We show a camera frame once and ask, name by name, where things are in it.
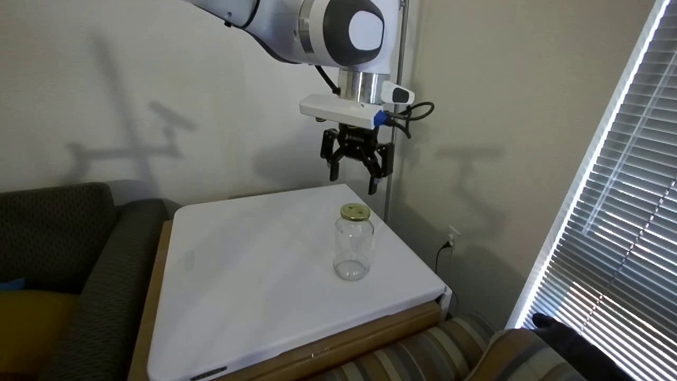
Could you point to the wooden table base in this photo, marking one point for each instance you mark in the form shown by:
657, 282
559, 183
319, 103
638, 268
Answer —
301, 359

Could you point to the striped sofa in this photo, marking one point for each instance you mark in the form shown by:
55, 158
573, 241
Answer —
463, 350

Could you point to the white table top board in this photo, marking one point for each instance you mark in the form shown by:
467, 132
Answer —
253, 277

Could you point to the clear glass jar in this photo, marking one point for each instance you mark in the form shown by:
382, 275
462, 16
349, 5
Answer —
353, 241

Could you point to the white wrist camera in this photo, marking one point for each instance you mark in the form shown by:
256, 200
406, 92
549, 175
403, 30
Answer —
357, 112

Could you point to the dark grey armchair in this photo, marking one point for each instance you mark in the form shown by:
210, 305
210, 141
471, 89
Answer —
77, 240

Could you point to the yellow cushion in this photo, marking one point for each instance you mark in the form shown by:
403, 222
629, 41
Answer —
29, 329

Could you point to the gold metal jar lid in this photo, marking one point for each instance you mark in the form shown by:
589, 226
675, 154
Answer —
355, 211

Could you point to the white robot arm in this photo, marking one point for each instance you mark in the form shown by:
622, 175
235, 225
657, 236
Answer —
357, 37

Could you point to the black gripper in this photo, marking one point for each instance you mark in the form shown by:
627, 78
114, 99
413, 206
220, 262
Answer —
359, 145

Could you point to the wall socket with plug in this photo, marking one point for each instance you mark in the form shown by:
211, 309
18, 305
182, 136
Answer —
447, 245

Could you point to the window blinds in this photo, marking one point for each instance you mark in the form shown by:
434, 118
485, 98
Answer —
608, 264

